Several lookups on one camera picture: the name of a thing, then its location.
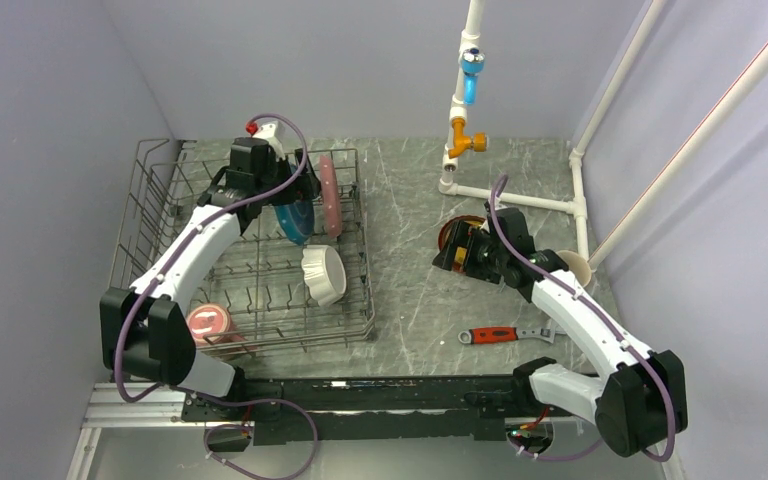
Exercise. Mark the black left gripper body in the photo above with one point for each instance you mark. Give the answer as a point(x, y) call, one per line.
point(290, 192)

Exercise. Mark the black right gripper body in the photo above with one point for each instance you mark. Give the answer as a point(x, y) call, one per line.
point(483, 258)

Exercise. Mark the pink polka dot plate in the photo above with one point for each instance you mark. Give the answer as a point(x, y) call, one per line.
point(332, 209)

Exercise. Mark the blue polka dot plate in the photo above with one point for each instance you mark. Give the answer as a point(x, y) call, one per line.
point(297, 220)

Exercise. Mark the white scalloped bowl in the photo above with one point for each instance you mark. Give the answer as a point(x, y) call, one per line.
point(324, 274)

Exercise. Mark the pink ghost pattern mug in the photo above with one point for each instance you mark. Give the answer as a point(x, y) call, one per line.
point(215, 333)

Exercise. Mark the yellow and red plate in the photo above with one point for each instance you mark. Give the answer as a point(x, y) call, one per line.
point(470, 218)

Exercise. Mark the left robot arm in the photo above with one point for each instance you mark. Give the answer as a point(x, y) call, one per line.
point(144, 328)

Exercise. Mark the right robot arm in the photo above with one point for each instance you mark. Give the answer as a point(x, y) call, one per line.
point(636, 397)

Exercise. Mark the beige ceramic mug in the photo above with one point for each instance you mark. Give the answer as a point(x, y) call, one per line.
point(578, 265)

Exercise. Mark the orange pipe fitting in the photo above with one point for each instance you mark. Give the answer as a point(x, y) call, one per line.
point(462, 142)

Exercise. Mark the blue pipe valve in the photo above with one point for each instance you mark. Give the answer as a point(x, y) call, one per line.
point(472, 64)

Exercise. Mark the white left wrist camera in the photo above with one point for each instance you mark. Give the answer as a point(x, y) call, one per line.
point(270, 131)

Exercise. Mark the red handled adjustable wrench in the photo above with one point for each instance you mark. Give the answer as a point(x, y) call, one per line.
point(493, 335)

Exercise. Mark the grey wire dish rack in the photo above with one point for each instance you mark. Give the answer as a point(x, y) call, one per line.
point(259, 279)

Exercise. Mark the white pvc pipe frame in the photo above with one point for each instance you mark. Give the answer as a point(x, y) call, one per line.
point(548, 64)

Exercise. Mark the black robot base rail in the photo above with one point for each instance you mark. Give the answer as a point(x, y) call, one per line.
point(482, 407)

